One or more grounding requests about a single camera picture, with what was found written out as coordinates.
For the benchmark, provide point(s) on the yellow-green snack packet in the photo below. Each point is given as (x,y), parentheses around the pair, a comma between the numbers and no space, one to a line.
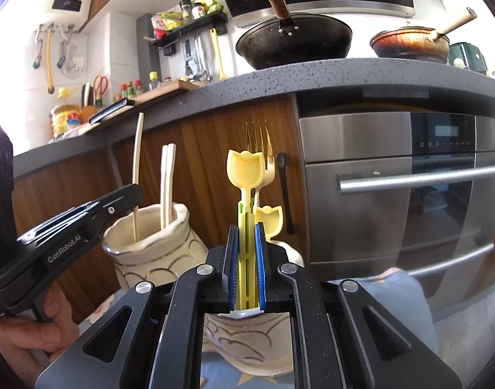
(172,20)

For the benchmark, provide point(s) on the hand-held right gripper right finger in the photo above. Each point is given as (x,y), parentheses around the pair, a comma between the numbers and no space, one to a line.
(260,267)

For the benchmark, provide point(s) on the wooden cabinet door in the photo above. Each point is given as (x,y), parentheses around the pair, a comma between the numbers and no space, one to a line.
(207,162)
(61,188)

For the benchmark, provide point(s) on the hanging metal kitchen tool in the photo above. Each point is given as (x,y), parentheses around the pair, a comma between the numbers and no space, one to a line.
(190,58)
(203,58)

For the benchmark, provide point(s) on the brown frying pan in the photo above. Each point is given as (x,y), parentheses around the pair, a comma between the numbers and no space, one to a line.
(405,44)

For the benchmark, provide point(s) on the yellow tulip plastic fork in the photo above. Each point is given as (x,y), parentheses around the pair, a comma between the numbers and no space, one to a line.
(244,170)

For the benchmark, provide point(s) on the yellow hanging spatula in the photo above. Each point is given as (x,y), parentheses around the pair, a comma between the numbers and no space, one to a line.
(217,52)

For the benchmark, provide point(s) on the blue cartoon printed cloth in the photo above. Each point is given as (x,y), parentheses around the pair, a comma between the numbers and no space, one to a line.
(385,304)

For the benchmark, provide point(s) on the black wall shelf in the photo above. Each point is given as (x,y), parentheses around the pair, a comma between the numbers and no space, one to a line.
(190,26)

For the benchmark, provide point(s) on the yellow-capped clear bottle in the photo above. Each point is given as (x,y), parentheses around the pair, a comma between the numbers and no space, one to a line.
(153,82)

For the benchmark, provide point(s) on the green kitchen appliance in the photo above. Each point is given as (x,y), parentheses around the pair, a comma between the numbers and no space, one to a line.
(466,54)

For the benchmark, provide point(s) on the yellow cooking oil bottle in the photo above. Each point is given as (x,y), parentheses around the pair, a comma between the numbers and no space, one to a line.
(65,121)

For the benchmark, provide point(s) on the white wall outlet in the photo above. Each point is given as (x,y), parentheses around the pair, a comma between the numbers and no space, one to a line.
(77,65)

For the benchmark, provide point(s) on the person's left hand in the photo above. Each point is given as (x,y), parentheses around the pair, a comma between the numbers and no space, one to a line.
(24,328)

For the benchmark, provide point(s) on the stainless steel built-in oven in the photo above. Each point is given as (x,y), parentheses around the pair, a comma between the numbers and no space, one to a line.
(352,142)

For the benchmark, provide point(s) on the wooden chopstick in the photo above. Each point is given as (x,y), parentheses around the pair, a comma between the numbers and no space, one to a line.
(138,162)
(171,186)

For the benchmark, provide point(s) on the white floral ceramic utensil holder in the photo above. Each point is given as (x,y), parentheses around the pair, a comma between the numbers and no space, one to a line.
(150,259)

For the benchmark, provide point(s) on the small seasoning bottle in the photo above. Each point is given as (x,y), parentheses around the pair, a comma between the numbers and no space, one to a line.
(123,92)

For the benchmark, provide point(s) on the black wok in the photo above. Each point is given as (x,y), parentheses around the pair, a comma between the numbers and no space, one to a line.
(296,44)

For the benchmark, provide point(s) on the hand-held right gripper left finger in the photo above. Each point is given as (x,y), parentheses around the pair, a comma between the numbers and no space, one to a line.
(232,267)

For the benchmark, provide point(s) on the gold fork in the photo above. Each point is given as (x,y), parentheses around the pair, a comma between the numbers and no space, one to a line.
(267,172)

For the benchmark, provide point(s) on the red snack packet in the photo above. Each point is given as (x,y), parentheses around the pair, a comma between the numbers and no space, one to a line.
(158,28)

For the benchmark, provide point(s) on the small spice jar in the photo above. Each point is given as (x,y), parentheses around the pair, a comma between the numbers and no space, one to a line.
(197,11)

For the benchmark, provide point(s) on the grey speckled countertop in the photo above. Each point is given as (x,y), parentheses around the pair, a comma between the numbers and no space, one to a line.
(271,77)

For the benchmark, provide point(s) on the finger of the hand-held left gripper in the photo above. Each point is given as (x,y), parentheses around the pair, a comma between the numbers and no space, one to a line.
(96,223)
(125,196)

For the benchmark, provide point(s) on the wooden knife block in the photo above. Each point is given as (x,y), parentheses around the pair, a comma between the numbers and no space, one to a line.
(88,113)

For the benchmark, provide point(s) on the wooden cutting board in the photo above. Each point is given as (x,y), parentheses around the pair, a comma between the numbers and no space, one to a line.
(166,88)

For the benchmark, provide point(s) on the black-lidded spice jar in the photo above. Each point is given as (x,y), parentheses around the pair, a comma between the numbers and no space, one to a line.
(185,10)

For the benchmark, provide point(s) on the green snack packet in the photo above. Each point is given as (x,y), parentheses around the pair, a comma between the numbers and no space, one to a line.
(209,2)

